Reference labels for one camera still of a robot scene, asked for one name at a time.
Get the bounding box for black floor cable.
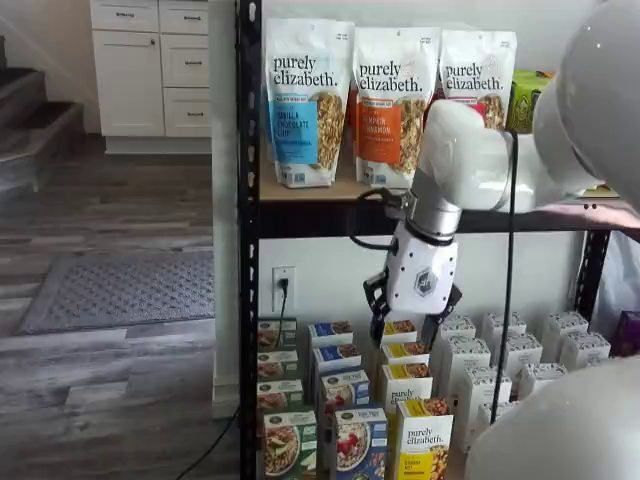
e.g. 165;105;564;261
173;403;241;479

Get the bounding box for orange label granola bag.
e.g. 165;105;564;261
352;26;442;189

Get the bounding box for white wall outlet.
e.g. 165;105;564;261
271;265;298;314

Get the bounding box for grey patterned floor mat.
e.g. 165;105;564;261
16;249;217;337

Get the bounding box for blue label granola bag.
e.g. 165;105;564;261
264;18;356;190

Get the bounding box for yellow purely elizabeth box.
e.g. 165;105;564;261
381;340;432;367
381;362;434;412
381;319;418;347
395;397;455;480

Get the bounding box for green and white cereal box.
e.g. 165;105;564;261
256;349;300;382
256;379;306;414
256;316;298;352
262;409;319;479

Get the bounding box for wooden stairs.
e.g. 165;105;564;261
0;34;85;201

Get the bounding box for black metal shelf rack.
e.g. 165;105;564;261
236;0;640;480

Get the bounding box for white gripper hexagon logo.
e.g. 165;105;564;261
362;227;464;351

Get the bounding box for green Bobo's apple pie box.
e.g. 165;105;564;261
505;68;557;135

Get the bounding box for purple box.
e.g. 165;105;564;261
614;309;640;358

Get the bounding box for black plug with cord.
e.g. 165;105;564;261
276;277;292;352

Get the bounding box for red label granola bag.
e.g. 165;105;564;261
439;29;518;132

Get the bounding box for white drawer cabinet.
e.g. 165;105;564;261
90;0;212;155

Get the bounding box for blue and white cereal box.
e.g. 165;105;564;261
331;406;389;474
319;369;372;417
307;320;355;349
311;343;363;382

